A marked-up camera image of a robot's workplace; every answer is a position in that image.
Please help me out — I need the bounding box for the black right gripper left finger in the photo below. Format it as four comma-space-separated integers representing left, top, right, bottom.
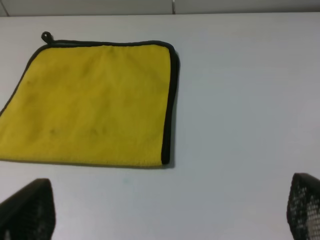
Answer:
0, 178, 56, 240

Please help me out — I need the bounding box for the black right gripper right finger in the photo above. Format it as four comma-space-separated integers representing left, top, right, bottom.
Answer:
286, 173, 320, 240

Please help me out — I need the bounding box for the yellow towel with black trim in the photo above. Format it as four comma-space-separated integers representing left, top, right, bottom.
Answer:
0, 31, 180, 168

